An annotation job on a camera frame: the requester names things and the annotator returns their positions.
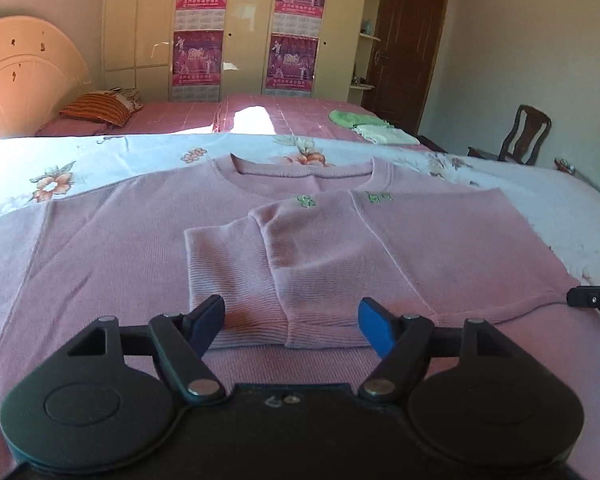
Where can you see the dark wooden door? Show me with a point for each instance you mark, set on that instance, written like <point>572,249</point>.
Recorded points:
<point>410,45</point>

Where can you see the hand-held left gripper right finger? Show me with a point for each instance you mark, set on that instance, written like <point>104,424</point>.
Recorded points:
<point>375,325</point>

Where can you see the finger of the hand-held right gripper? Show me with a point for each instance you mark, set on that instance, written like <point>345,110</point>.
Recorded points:
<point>592,299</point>

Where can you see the green folded cloth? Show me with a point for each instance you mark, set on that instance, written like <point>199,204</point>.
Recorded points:
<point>350,117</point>

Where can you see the pink checked bed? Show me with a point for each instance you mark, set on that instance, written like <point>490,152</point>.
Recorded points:
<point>300,117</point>

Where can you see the cream wardrobe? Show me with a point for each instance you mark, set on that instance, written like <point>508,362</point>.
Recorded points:
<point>140,25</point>

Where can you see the dark wooden chair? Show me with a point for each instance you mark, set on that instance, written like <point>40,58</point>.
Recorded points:
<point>527,132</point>

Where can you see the pink folded blanket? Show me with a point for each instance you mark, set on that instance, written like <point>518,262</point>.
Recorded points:
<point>65,127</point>

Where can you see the cream arched headboard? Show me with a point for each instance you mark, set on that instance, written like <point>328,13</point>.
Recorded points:
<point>25,80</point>

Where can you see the white folded cloth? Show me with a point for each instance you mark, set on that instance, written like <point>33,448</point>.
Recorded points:
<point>387,135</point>

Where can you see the orange striped pillow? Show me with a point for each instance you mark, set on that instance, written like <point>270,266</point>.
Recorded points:
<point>97,109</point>

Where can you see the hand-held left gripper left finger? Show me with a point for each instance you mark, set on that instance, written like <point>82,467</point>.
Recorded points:
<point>209,319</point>

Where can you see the floral pillow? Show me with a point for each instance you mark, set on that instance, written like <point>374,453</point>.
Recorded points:
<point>130,97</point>

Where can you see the pink knit sweater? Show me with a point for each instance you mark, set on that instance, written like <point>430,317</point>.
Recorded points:
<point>130,240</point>

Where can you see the cream corner shelf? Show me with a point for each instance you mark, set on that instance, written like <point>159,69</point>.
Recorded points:
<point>369,40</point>

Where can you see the white floral blanket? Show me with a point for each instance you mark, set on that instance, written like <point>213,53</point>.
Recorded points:
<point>145,152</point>

